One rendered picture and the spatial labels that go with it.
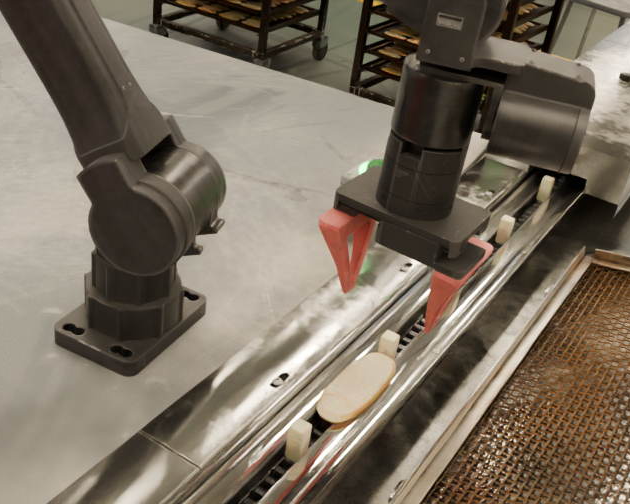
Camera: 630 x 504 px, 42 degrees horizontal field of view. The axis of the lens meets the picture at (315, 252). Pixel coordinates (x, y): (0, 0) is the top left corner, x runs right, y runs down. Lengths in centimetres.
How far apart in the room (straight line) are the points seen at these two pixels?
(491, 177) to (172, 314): 48
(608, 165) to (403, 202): 50
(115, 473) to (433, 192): 29
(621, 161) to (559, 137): 49
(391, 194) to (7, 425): 34
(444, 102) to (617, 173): 52
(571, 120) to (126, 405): 40
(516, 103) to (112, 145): 29
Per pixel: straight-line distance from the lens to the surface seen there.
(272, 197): 99
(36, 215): 93
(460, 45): 53
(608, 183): 106
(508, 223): 93
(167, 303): 72
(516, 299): 90
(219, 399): 63
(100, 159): 64
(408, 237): 59
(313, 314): 73
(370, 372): 68
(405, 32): 328
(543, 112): 56
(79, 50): 64
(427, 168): 57
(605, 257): 86
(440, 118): 56
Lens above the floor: 129
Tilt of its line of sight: 32 degrees down
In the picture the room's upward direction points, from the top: 9 degrees clockwise
